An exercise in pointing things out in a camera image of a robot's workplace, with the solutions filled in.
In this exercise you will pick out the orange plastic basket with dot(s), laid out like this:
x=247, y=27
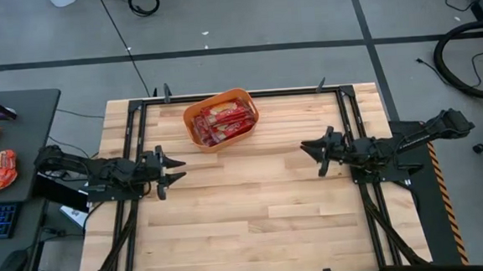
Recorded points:
x=218, y=95

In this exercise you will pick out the yellow black hazard tape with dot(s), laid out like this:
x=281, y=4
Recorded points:
x=448, y=207

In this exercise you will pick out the white printed sheet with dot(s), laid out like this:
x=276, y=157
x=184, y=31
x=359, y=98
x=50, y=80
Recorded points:
x=74, y=215

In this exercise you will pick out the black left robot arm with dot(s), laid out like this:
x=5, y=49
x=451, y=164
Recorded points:
x=100, y=167

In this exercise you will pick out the black desk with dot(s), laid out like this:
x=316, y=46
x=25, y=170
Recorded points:
x=26, y=123

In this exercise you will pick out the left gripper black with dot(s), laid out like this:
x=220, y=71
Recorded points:
x=153, y=170

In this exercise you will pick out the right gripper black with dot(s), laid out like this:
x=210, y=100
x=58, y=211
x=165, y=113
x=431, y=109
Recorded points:
x=338, y=148

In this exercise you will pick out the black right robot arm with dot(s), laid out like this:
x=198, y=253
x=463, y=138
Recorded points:
x=414, y=139

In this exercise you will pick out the white bin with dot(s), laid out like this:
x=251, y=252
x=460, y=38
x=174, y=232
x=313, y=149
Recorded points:
x=61, y=0

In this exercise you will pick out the black aluminium table frame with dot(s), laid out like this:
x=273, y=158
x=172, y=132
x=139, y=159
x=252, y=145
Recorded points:
x=285, y=93

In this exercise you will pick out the black control box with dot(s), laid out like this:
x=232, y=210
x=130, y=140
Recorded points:
x=60, y=193

